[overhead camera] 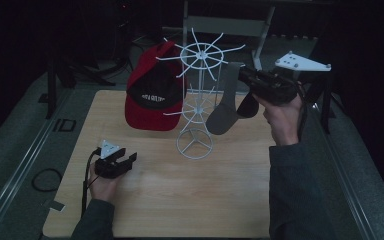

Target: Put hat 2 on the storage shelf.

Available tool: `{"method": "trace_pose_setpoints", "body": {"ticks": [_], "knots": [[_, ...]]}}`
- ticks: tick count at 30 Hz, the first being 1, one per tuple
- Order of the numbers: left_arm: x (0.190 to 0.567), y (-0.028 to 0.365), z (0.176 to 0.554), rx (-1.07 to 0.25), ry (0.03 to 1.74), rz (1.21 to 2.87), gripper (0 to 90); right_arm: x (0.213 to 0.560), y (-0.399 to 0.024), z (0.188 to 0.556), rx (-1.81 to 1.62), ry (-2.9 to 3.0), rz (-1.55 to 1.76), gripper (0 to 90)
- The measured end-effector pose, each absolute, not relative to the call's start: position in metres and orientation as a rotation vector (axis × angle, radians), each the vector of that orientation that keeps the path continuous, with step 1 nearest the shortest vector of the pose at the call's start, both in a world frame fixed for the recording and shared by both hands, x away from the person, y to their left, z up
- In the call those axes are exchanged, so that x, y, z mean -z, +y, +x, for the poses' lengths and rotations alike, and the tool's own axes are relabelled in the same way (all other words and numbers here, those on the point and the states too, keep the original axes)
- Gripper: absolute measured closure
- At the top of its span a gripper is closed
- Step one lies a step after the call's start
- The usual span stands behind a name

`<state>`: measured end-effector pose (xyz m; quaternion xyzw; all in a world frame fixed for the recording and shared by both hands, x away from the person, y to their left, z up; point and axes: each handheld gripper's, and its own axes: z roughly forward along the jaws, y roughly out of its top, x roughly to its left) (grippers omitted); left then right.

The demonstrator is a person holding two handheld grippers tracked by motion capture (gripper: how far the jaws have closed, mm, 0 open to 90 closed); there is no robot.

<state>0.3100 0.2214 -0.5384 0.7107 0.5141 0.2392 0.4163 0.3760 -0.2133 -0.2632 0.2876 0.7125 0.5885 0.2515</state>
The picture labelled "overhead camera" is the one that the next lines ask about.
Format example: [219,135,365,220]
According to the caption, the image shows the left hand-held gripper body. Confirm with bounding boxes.
[94,139,128,180]

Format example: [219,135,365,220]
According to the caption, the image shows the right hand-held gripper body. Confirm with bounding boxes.
[253,50,333,106]

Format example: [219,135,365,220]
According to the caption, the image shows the white wire hat rack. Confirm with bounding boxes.
[155,27,247,161]

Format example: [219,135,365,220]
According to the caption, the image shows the red and black cap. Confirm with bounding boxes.
[124,40,188,132]

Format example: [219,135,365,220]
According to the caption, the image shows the person's left hand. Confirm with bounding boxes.
[87,162,122,205]

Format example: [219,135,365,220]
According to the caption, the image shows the person's right hand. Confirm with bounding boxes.
[252,92,305,147]

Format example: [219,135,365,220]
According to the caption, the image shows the black tripod stand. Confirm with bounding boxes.
[299,71,339,135]
[43,49,116,120]

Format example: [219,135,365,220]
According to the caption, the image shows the grey tape piece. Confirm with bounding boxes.
[42,198,66,213]

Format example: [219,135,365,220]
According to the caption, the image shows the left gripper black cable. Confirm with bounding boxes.
[80,148,102,218]

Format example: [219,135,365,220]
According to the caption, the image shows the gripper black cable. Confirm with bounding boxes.
[80,148,102,218]
[295,82,310,142]

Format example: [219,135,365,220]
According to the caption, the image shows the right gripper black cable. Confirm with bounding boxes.
[295,82,310,142]

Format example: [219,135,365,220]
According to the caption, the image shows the white metal desk frame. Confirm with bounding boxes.
[178,0,277,72]

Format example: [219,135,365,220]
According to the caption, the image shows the black cable loop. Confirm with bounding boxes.
[31,167,64,193]

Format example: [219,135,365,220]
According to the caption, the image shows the metal floor rail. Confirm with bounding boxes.
[0,89,76,240]
[306,99,379,240]

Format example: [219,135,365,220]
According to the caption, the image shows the black floor cables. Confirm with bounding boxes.
[125,39,148,91]

